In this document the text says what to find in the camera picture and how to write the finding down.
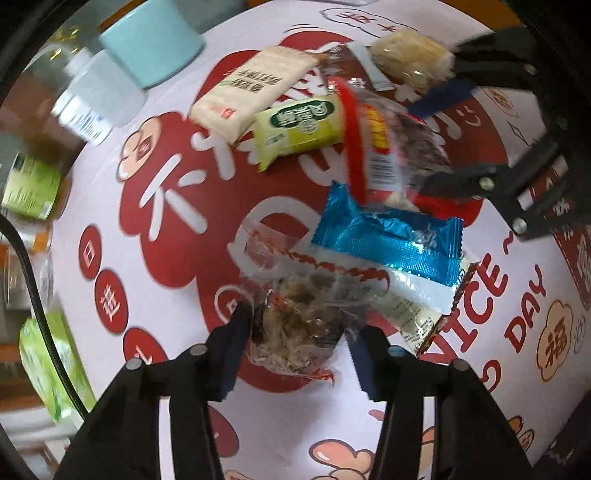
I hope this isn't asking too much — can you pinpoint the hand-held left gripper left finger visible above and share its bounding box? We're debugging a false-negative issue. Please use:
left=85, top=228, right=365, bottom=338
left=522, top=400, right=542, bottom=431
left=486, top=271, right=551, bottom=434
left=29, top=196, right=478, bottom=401
left=55, top=300, right=254, bottom=480

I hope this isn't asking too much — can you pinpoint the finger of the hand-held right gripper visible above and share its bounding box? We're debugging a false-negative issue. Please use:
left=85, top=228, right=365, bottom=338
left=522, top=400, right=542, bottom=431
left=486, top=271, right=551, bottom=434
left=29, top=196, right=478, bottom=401
left=407, top=25, right=543, bottom=117
left=421, top=138, right=575, bottom=241

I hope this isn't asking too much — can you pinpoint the white pill bottle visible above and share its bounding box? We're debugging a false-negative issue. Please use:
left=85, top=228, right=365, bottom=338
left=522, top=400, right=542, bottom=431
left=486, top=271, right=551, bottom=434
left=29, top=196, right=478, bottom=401
left=51, top=88, right=112, bottom=147

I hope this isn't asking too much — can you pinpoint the white squeeze bottle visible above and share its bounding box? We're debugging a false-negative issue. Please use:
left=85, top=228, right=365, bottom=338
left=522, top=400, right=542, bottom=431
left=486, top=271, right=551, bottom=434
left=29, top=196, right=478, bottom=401
left=65, top=46, right=148, bottom=128

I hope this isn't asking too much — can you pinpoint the clear-wrapped bread roll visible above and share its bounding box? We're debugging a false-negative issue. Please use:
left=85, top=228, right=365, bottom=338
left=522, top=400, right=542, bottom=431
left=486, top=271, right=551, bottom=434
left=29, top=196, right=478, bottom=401
left=369, top=28, right=455, bottom=90

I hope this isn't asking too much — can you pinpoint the beige cracker packet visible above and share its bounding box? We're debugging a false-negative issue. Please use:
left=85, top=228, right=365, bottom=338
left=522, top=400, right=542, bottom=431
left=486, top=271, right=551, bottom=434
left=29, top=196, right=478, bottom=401
left=191, top=46, right=331, bottom=142

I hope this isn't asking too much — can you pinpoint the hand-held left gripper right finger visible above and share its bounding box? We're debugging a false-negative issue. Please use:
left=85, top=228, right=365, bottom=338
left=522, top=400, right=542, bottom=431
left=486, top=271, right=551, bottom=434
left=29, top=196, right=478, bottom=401
left=346, top=325, right=532, bottom=480

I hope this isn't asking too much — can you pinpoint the yellow-green packet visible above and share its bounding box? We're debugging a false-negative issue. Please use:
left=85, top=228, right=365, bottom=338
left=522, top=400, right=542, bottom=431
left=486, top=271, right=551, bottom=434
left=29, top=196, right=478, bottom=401
left=252, top=95, right=348, bottom=172

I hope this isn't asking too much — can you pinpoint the teal canister brown lid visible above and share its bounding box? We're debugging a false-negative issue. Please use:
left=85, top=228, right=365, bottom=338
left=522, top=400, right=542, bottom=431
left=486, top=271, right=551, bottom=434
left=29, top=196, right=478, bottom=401
left=99, top=7, right=205, bottom=89

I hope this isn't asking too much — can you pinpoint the black cable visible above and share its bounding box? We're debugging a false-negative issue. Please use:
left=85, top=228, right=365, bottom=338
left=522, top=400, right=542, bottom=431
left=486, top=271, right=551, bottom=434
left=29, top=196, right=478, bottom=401
left=0, top=213, right=93, bottom=416

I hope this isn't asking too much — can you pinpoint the green wet wipes pack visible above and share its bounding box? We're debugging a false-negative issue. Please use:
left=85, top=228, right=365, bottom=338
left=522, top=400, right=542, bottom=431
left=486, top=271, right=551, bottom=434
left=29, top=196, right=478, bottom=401
left=18, top=310, right=98, bottom=424

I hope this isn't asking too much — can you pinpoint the green label glass bottle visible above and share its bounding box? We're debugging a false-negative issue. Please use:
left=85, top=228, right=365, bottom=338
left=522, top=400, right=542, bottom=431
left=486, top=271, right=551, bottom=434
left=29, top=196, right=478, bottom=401
left=0, top=152, right=63, bottom=220

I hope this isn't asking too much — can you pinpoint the blue foil packet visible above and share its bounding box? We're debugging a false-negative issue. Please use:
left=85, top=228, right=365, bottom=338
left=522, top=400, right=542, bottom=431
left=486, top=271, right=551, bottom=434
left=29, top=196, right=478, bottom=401
left=311, top=181, right=463, bottom=283

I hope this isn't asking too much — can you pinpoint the clear nut packet red trim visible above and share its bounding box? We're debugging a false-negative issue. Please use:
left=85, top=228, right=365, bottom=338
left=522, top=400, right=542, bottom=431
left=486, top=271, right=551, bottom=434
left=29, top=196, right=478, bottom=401
left=228, top=217, right=393, bottom=384

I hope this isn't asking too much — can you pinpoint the cream white packet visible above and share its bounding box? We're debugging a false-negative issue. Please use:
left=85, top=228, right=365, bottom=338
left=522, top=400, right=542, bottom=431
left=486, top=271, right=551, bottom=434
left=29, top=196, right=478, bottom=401
left=383, top=258, right=481, bottom=358

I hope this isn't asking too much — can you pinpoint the red label clear packet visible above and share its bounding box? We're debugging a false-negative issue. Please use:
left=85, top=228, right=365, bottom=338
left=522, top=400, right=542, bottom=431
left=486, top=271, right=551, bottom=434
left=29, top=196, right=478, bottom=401
left=329, top=76, right=455, bottom=212

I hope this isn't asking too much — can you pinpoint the dark brown packet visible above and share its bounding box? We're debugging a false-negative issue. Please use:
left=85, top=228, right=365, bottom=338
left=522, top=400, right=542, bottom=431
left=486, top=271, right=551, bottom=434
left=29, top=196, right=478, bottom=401
left=323, top=41, right=398, bottom=93

